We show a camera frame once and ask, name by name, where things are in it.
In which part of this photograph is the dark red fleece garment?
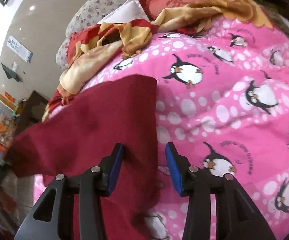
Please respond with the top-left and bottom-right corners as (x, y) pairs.
(7, 75), (159, 239)

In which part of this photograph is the orange picture on table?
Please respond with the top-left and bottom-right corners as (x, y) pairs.
(0, 114), (16, 148)

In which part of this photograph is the dark wooden console table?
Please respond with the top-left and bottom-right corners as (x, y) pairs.
(14, 90), (48, 135)

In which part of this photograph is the pink penguin print quilt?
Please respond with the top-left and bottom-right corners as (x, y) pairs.
(33, 16), (289, 240)

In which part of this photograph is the red and gold blanket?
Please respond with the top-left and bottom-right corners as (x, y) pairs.
(42, 0), (274, 121)

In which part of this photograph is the white square pillow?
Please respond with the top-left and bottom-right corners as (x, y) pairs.
(97, 0), (150, 24)

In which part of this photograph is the white wall notice poster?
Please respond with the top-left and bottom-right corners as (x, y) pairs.
(7, 36), (33, 63)

